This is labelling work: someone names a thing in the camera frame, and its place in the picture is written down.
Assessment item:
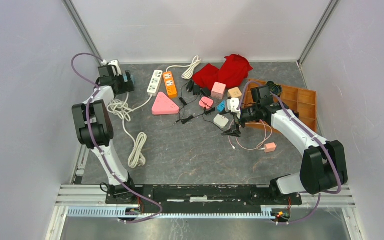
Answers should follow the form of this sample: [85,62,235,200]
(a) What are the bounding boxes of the beige cube plug adapter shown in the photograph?
[227,87,243,99]

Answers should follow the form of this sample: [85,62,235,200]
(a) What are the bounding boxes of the red cloth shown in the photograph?
[192,54,254,90]

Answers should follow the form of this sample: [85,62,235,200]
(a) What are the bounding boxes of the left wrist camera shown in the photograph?
[108,59,123,76]

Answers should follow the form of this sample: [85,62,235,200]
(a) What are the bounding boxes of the pink cube socket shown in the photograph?
[211,82,226,100]

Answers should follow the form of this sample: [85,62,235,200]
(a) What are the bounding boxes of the pink power strip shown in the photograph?
[151,92,180,116]

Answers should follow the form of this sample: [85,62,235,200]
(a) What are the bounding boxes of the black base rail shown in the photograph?
[104,184,303,214]

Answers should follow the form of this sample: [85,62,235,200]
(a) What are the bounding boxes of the orange compartment tray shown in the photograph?
[241,78,318,133]

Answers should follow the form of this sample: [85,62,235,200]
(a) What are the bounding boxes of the teal power strip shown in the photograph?
[123,70,135,85]

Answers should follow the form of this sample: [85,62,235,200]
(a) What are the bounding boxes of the blue plug adapter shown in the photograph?
[216,100,226,112]

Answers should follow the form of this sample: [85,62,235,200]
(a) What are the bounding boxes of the white cube adapter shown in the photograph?
[213,114,230,129]

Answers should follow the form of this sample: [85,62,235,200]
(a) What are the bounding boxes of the white cable bundle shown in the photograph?
[166,55,202,81]

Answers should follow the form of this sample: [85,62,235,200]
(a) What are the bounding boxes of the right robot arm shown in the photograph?
[223,85,348,204]

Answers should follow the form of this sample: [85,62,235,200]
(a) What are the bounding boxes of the orange power strip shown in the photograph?
[162,71,178,99]

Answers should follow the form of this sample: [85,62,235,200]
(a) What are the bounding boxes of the pink plug adapter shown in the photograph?
[198,96,214,110]
[263,142,277,153]

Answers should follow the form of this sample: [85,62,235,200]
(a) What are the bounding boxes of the black thin cable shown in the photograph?
[201,107,228,132]
[177,82,190,115]
[173,94,213,125]

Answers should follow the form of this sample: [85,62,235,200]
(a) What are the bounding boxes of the white power cord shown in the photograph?
[122,95,154,170]

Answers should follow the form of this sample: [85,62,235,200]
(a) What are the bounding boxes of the white coiled cable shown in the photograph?
[106,92,135,122]

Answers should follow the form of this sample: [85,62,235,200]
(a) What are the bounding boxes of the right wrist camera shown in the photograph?
[225,97,241,119]

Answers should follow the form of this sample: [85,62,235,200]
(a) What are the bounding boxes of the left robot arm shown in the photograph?
[71,60,137,204]

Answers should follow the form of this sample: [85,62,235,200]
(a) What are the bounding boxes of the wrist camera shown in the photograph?
[225,97,241,119]
[108,59,123,76]

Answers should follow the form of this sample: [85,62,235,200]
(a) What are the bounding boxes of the pink charging cable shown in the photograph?
[226,119,274,152]

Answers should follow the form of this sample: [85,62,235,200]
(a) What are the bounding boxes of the white power strip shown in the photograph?
[147,70,163,97]

